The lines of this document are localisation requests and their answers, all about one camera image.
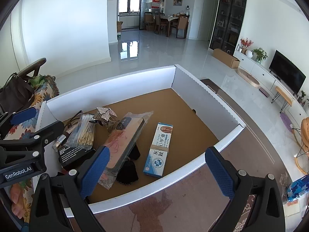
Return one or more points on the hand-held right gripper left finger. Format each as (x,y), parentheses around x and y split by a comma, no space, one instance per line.
(95,171)

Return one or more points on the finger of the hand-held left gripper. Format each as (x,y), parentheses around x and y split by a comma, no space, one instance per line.
(52,129)
(23,116)

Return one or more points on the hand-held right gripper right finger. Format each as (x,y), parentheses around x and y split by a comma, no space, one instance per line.
(218,174)

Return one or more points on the gold cosmetic tube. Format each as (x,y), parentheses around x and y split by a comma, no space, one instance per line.
(60,141)

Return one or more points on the black printed box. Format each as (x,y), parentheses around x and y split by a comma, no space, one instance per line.
(72,156)

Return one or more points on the black scrunchie with silver trim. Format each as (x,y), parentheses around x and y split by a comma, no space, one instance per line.
(126,172)

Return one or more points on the cotton swab pack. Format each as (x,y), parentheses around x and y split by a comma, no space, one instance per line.
(83,133)

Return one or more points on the phone case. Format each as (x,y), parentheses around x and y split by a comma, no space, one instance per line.
(125,140)

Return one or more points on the rhinestone bow claw clip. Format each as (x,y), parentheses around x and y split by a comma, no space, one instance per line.
(105,113)

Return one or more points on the blue white ointment box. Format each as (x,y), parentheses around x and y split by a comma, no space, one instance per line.
(158,154)

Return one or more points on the white cardboard box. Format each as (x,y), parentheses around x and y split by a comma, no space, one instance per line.
(188,106)

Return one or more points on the brown patterned glass desktop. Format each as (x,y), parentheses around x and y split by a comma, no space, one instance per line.
(181,207)

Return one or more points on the person's left hand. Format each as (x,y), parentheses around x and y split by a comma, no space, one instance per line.
(17,195)

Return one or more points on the dark brown handbag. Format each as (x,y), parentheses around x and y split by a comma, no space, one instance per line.
(14,94)

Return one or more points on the floral chair cloth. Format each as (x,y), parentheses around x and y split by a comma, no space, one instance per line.
(43,94)

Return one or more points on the wooden chair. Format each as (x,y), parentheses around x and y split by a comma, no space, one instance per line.
(33,66)

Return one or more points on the blue camouflage bottle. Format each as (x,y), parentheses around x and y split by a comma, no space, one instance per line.
(298,188)

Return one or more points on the purple floor mat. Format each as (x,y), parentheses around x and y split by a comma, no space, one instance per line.
(286,122)

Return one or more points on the orange lounge chair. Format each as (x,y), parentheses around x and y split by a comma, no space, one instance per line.
(304,137)

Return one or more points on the round beige floor mat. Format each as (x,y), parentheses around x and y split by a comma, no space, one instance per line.
(247,77)

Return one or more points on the wooden stool with metal legs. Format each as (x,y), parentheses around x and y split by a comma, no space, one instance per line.
(283,94)

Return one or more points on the white television cabinet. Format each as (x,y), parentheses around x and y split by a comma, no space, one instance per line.
(260,75)

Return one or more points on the small potted plant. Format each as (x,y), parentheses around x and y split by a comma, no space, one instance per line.
(302,96)

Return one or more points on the brown cardboard box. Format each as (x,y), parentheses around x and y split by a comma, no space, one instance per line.
(227,58)

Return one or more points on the small cardboard box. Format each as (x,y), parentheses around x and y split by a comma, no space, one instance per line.
(119,26)

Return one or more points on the black television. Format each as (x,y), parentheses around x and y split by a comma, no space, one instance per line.
(287,71)

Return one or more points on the white round vase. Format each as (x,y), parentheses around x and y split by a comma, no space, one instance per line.
(249,54)

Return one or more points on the green potted plant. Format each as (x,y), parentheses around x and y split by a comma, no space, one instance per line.
(260,54)

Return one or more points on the red flower arrangement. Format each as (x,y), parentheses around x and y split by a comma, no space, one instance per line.
(245,43)

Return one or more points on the dining chair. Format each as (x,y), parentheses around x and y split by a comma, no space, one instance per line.
(182,25)
(159,24)
(148,20)

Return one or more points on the dark glass display cabinet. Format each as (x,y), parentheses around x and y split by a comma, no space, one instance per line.
(229,17)

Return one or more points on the white door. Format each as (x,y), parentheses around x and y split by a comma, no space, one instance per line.
(206,17)

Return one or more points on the wooden dining table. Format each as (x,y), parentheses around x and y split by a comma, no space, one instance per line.
(171,19)

